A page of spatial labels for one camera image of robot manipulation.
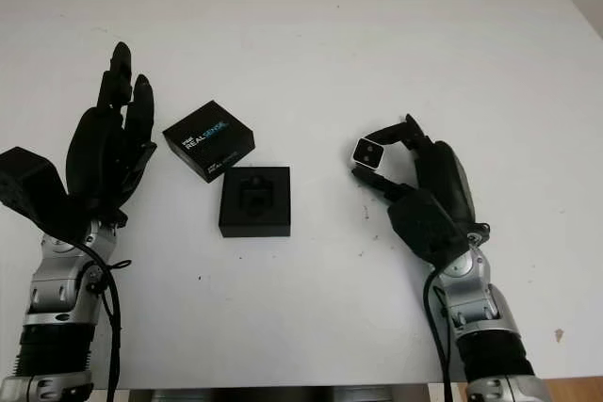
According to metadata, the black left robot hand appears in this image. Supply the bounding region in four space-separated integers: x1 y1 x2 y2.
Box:
64 41 159 229

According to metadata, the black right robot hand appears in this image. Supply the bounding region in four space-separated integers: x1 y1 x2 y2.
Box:
350 113 477 232

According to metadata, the small silver square camera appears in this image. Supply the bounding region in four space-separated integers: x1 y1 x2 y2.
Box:
351 137 385 170

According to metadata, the black RealSense box lid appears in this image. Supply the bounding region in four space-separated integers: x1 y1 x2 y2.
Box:
162 99 256 185

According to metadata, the black box base with insert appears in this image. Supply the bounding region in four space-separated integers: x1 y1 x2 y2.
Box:
218 165 292 239

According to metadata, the dark grey robot torso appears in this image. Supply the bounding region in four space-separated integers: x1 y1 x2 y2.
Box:
126 386 447 402

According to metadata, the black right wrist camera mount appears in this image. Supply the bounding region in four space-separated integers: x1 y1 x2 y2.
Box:
385 187 470 267

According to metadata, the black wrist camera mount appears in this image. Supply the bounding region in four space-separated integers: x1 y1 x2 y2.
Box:
385 187 470 267
0 146 98 244

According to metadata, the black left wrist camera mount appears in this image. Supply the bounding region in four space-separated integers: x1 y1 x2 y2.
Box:
0 146 98 244

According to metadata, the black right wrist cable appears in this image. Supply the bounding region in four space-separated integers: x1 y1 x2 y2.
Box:
421 269 456 402

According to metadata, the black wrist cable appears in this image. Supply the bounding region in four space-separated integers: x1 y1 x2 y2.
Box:
421 269 456 402
70 227 131 392

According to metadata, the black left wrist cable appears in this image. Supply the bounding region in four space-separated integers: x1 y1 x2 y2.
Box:
70 227 131 392

